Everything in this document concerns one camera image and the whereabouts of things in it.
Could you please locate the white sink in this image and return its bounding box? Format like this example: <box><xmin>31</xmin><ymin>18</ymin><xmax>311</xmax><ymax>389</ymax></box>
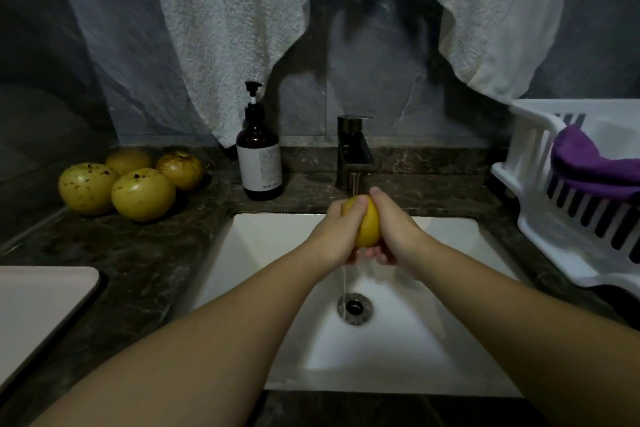
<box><xmin>190</xmin><ymin>212</ymin><xmax>526</xmax><ymax>398</ymax></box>

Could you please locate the person's right hand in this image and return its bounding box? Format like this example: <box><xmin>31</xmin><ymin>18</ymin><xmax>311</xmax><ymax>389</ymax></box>
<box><xmin>355</xmin><ymin>186</ymin><xmax>439</xmax><ymax>278</ymax></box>

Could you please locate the purple cloth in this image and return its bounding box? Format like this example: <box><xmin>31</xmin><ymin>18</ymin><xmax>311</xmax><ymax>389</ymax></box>
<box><xmin>551</xmin><ymin>124</ymin><xmax>640</xmax><ymax>203</ymax></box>

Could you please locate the white hanging towel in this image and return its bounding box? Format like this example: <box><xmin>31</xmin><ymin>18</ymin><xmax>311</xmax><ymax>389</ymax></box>
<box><xmin>130</xmin><ymin>0</ymin><xmax>576</xmax><ymax>145</ymax></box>

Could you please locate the person's left hand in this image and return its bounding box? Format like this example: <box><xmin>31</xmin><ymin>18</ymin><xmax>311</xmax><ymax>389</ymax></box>
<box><xmin>298</xmin><ymin>194</ymin><xmax>372</xmax><ymax>281</ymax></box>

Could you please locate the black faucet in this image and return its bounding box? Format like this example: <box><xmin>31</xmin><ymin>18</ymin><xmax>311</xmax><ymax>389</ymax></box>
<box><xmin>337</xmin><ymin>114</ymin><xmax>376</xmax><ymax>195</ymax></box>

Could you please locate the group of yellow apples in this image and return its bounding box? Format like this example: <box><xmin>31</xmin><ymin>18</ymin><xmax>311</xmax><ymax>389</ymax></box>
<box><xmin>58</xmin><ymin>147</ymin><xmax>205</xmax><ymax>223</ymax></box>

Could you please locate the beige plastic tray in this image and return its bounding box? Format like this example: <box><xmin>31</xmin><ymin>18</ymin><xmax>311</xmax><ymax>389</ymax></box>
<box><xmin>0</xmin><ymin>266</ymin><xmax>102</xmax><ymax>395</ymax></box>

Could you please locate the person's right forearm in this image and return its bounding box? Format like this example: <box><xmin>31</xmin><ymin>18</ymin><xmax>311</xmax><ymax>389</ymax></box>
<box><xmin>415</xmin><ymin>244</ymin><xmax>640</xmax><ymax>427</ymax></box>

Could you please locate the white plastic basket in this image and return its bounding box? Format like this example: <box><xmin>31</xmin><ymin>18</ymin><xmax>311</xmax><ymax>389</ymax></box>
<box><xmin>491</xmin><ymin>98</ymin><xmax>640</xmax><ymax>298</ymax></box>

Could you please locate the spotted yellow apple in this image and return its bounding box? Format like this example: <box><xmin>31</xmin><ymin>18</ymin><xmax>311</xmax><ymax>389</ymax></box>
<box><xmin>342</xmin><ymin>194</ymin><xmax>383</xmax><ymax>249</ymax></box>

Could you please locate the person's left forearm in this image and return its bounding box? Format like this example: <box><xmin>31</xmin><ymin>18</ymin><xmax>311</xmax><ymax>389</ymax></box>
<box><xmin>30</xmin><ymin>250</ymin><xmax>323</xmax><ymax>427</ymax></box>

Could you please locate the metal sink drain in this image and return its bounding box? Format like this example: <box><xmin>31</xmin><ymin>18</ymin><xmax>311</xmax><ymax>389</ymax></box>
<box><xmin>336</xmin><ymin>292</ymin><xmax>374</xmax><ymax>326</ymax></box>

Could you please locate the dark soap pump bottle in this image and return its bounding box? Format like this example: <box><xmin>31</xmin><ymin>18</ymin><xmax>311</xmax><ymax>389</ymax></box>
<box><xmin>236</xmin><ymin>80</ymin><xmax>284</xmax><ymax>201</ymax></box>

